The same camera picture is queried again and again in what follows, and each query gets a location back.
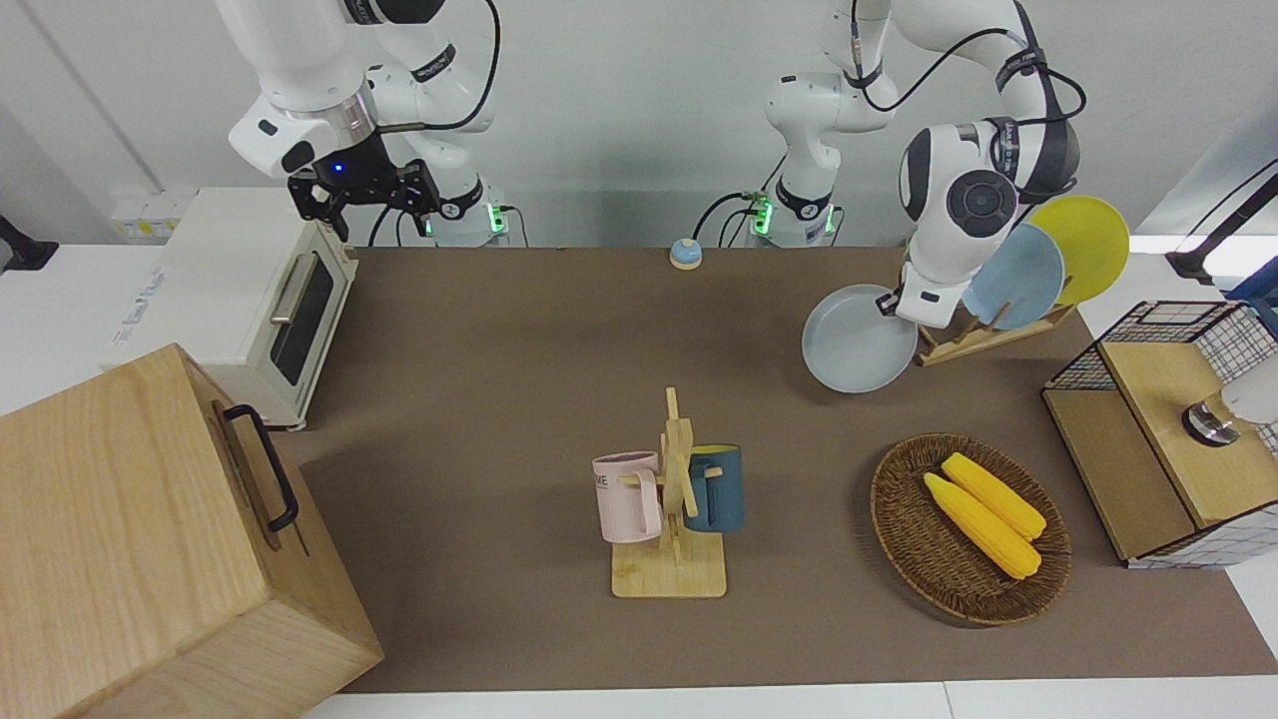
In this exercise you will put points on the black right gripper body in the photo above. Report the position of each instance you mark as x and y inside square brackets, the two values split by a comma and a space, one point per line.
[364, 175]

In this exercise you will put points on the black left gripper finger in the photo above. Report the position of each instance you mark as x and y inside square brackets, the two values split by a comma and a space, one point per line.
[887, 301]

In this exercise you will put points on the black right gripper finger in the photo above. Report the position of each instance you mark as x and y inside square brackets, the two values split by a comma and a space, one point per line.
[318, 198]
[423, 190]

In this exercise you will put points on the gray plate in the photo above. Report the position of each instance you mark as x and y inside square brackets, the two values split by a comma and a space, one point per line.
[854, 345]

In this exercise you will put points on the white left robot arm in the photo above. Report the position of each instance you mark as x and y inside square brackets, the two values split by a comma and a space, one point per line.
[949, 230]

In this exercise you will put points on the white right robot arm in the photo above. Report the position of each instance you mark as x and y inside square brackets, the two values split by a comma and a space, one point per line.
[300, 60]

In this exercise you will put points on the wooden plate rack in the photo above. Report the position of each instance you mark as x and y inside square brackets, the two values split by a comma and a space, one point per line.
[983, 340]

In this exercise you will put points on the blue plate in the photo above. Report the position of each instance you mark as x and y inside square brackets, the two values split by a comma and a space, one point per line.
[1018, 280]

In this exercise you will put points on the yellow plate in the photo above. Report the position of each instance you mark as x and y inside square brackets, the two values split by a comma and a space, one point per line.
[1088, 245]

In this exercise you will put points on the wooden mug rack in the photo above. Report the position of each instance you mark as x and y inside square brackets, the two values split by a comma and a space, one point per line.
[674, 569]

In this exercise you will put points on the white toaster oven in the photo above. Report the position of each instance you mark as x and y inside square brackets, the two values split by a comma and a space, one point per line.
[220, 290]

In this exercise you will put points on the blue service bell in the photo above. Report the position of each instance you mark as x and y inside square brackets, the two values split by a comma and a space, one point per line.
[685, 254]

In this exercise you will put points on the brown table mat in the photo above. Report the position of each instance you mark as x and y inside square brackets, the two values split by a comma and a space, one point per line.
[499, 399]

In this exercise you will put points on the yellow corn cob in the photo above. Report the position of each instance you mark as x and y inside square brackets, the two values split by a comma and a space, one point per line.
[983, 529]
[998, 499]

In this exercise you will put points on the dark blue mug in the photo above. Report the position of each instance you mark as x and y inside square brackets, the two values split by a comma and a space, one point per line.
[719, 494]

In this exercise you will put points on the brown wicker basket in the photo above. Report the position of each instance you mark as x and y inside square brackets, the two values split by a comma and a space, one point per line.
[929, 559]

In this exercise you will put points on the pink mug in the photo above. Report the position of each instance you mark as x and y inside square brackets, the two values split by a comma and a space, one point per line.
[627, 499]

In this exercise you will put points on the white and metal cylinder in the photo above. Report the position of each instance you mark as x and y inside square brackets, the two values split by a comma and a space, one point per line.
[1248, 399]

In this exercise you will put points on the light wooden box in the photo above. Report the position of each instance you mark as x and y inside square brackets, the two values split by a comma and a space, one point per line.
[130, 539]

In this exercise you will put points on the white wall socket strip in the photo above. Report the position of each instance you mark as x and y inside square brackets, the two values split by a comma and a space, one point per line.
[150, 215]

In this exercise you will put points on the black clamp mount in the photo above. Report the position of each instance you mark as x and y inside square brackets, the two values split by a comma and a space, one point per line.
[20, 250]

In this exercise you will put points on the black camera stand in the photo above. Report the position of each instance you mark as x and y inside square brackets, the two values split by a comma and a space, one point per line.
[1213, 235]

